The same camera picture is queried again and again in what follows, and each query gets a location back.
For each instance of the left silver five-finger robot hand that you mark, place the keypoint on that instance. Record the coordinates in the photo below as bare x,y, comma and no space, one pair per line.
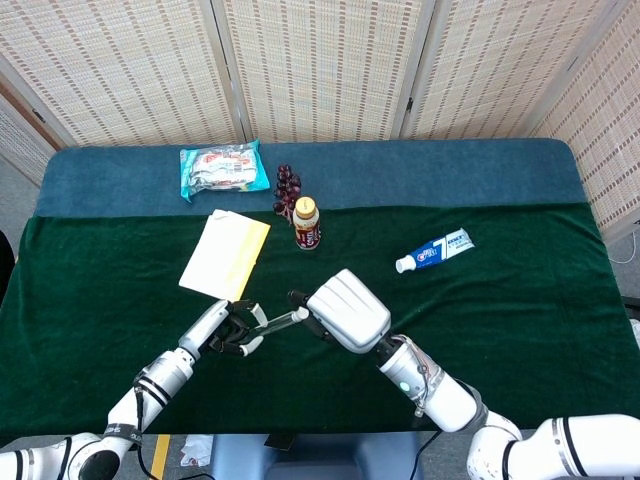
205,327

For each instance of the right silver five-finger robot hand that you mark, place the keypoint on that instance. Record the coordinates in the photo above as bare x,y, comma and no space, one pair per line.
350,310

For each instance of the transparent glass test tube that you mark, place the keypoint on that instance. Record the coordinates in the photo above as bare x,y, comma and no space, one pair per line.
277,323

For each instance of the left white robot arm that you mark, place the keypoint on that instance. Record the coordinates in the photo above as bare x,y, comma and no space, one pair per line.
160,375

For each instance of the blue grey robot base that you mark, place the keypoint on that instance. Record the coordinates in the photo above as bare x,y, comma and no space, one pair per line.
320,457

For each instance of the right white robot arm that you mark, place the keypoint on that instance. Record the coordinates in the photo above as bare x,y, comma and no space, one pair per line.
440,395

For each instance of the blue white toothpaste tube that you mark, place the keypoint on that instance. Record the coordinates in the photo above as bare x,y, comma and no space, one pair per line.
440,250

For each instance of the dark teal tablecloth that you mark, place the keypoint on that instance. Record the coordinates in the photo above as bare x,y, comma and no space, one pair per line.
425,170

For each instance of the white and yellow notebook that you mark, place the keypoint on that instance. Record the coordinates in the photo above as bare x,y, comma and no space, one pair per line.
220,255

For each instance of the Costa coffee bottle yellow cap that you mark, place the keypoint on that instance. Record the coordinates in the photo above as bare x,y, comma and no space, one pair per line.
306,232

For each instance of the white crumpled cloth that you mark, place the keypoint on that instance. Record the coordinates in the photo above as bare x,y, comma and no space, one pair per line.
196,450

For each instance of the dark red grape bunch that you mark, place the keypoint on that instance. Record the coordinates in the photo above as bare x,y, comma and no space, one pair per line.
287,187

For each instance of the dark green velvet cloth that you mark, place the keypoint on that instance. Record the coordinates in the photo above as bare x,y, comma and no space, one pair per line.
500,340

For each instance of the teal snack package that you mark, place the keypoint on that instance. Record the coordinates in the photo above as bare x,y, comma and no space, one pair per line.
225,167

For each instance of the woven bamboo screen panel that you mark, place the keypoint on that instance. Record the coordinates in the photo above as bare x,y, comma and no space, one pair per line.
115,65
605,125
500,65
320,65
20,145

